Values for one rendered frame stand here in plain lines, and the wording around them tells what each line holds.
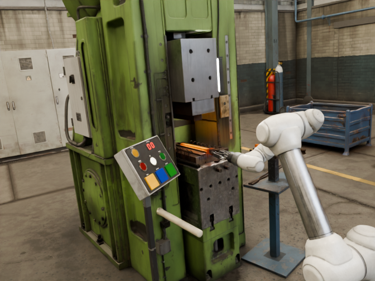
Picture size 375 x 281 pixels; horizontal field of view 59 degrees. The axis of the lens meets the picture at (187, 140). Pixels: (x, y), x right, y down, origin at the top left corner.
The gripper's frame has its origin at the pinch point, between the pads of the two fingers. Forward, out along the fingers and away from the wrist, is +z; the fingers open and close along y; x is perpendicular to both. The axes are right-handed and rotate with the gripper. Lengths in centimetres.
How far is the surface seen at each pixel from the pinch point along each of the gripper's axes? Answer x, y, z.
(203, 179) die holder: -17.1, -11.8, -1.6
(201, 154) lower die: -1.8, -6.9, 5.2
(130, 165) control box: 12, -72, -15
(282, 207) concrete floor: -102, 130, 37
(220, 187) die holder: -27.0, 3.7, -2.1
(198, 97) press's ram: 38.0, -6.4, 7.5
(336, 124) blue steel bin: -58, 356, 102
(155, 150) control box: 13, -50, -4
